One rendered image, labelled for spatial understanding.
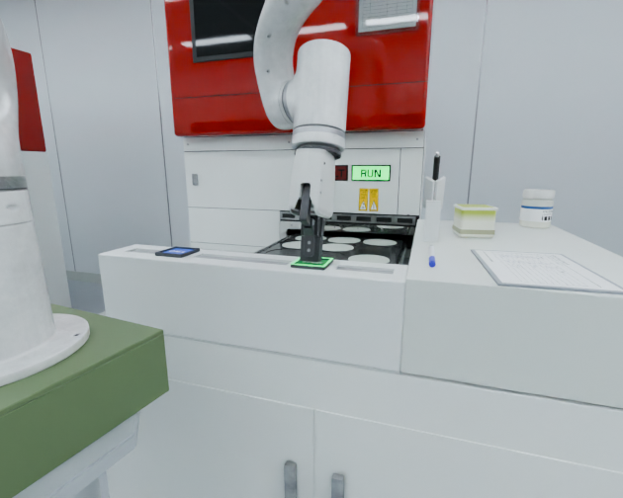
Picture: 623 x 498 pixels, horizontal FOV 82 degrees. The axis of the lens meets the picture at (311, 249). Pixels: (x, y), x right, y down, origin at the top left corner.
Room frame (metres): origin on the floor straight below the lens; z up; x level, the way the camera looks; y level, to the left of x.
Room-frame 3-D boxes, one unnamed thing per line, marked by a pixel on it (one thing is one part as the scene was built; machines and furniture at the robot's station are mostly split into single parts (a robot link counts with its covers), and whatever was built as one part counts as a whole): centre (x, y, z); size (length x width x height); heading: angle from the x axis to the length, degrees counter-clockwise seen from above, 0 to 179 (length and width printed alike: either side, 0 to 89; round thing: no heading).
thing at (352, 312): (0.60, 0.12, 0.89); 0.55 x 0.09 x 0.14; 72
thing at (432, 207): (0.75, -0.25, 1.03); 0.06 x 0.04 x 0.13; 162
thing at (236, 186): (1.20, 0.06, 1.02); 0.81 x 0.03 x 0.40; 72
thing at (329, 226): (1.13, -0.10, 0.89); 0.44 x 0.02 x 0.10; 72
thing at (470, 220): (0.80, -0.36, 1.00); 0.07 x 0.07 x 0.07; 81
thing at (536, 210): (0.93, -0.58, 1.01); 0.07 x 0.07 x 0.10
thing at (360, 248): (0.97, -0.07, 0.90); 0.34 x 0.34 x 0.01; 72
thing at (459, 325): (0.72, -0.39, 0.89); 0.62 x 0.35 x 0.14; 162
